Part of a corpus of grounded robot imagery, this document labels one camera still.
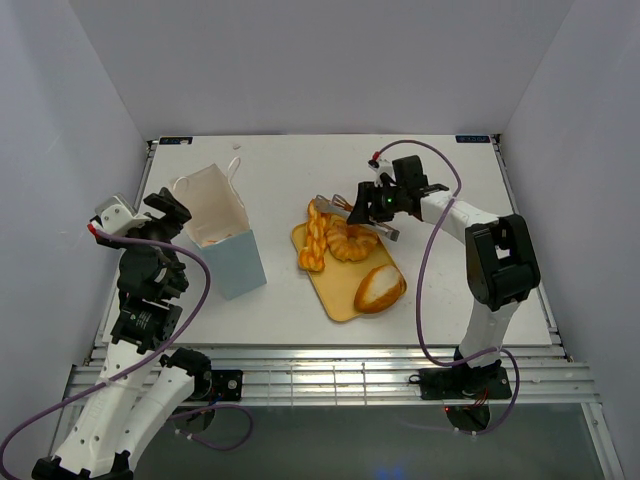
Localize blue white paper bag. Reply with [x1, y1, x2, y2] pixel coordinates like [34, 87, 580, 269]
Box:
[169, 157, 267, 300]

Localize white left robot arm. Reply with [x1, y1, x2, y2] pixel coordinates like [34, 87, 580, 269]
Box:
[32, 188, 212, 479]

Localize aluminium frame rail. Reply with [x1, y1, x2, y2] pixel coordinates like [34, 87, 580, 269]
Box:
[203, 344, 600, 407]

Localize sugar dusted oval bread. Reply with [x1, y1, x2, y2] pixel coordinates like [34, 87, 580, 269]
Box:
[354, 264, 407, 314]

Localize orange twisted bread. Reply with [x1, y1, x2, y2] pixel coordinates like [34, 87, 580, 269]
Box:
[298, 200, 332, 272]

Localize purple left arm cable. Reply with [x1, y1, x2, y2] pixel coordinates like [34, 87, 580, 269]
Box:
[0, 227, 255, 474]

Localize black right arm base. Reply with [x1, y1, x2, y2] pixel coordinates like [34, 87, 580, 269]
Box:
[408, 367, 512, 400]

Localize blue table corner sticker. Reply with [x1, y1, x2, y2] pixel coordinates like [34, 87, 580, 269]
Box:
[159, 136, 193, 145]

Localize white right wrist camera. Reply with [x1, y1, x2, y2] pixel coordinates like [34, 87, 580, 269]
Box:
[367, 151, 396, 187]

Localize metal serving tongs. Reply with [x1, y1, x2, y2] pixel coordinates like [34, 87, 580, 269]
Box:
[313, 194, 400, 242]

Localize orange round bun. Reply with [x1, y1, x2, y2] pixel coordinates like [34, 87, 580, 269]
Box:
[200, 234, 234, 248]

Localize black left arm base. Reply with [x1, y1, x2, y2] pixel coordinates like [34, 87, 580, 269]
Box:
[189, 370, 244, 403]

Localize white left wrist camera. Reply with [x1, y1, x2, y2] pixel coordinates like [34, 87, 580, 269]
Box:
[88, 194, 151, 236]

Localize blue sticker right corner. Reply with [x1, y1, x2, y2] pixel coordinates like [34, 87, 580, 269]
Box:
[455, 135, 491, 144]

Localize glazed ring pastry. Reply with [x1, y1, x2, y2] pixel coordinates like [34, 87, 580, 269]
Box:
[326, 219, 378, 262]

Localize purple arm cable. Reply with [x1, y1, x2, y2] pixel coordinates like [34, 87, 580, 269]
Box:
[377, 139, 521, 435]
[0, 227, 255, 474]

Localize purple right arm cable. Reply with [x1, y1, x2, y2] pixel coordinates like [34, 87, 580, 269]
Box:
[377, 139, 521, 435]

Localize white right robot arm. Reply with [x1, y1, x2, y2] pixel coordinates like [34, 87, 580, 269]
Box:
[347, 155, 541, 400]

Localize yellow plastic tray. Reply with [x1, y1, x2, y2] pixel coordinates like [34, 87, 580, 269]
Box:
[307, 241, 398, 322]

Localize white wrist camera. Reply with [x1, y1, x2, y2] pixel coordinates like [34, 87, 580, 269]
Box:
[88, 194, 151, 236]
[367, 151, 396, 187]

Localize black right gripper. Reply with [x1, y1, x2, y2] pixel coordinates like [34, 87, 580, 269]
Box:
[346, 181, 406, 225]

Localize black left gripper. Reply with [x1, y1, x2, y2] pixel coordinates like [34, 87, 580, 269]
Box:
[98, 186, 193, 291]

